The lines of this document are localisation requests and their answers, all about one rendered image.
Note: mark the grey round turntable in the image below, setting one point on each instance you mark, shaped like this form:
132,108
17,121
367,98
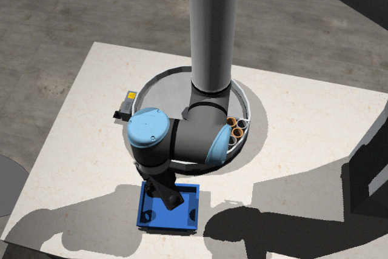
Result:
170,91

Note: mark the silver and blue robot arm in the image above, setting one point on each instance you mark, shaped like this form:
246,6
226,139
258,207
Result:
204,137

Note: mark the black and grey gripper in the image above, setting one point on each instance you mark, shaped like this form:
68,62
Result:
149,189

